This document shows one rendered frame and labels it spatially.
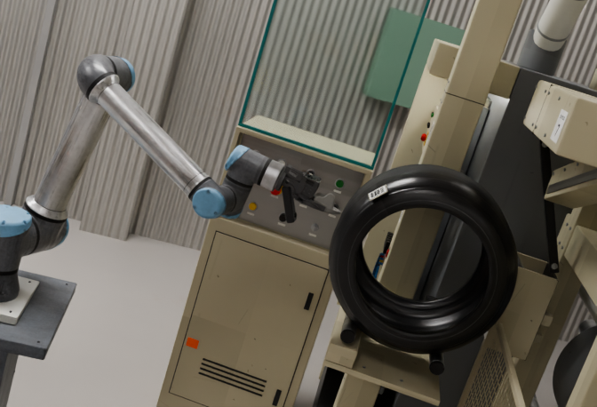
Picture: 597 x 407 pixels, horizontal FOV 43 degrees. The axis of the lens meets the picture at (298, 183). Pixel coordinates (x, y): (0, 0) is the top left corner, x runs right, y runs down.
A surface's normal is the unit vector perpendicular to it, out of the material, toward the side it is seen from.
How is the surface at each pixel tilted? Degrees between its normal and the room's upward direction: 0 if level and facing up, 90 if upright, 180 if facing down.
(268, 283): 90
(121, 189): 90
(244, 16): 90
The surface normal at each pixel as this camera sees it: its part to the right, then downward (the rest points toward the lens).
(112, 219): 0.10, 0.27
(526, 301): -0.15, 0.20
